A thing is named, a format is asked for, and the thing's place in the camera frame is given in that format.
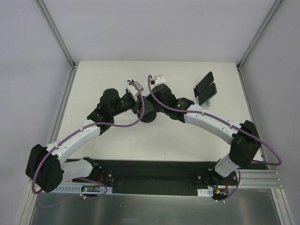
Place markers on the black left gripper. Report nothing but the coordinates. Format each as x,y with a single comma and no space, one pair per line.
135,104

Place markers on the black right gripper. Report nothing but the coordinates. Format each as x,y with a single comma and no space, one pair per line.
148,103

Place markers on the black round-base clamp stand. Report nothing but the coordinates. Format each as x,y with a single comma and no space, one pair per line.
149,113

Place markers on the black folding phone stand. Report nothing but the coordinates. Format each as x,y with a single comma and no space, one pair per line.
197,91

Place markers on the white folding phone stand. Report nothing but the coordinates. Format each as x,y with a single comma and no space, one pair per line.
206,105

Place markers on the black smartphone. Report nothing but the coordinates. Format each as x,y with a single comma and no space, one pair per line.
144,99
205,82

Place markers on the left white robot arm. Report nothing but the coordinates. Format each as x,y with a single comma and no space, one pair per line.
48,166

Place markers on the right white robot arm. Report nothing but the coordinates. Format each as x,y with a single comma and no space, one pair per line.
242,137

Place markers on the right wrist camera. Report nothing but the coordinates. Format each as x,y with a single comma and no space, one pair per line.
157,80

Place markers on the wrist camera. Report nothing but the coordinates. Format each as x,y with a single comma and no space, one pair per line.
134,88
157,80

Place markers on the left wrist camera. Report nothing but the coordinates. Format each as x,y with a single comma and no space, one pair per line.
134,88

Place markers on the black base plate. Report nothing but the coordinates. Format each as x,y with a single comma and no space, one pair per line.
159,177

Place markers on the aluminium frame post right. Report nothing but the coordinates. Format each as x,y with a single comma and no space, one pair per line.
260,31

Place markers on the aluminium frame post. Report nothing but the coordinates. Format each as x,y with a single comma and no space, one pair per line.
260,31
55,32

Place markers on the left white cable duct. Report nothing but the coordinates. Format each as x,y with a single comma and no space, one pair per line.
82,189

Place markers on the white cable duct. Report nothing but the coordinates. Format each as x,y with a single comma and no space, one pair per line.
211,192
82,189

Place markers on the right white cable duct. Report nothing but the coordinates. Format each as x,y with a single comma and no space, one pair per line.
211,192

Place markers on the aluminium frame post left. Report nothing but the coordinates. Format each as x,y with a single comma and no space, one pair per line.
55,32

